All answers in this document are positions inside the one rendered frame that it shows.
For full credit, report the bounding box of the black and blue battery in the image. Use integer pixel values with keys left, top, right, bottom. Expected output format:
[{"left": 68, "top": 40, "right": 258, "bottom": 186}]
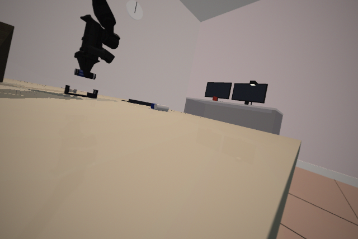
[{"left": 74, "top": 68, "right": 96, "bottom": 79}]

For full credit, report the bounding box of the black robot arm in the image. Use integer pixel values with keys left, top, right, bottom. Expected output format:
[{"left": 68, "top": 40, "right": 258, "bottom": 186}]
[{"left": 80, "top": 0, "right": 120, "bottom": 64}]

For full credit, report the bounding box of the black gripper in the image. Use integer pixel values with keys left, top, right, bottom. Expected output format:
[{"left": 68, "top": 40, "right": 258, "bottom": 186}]
[{"left": 74, "top": 33, "right": 106, "bottom": 77}]

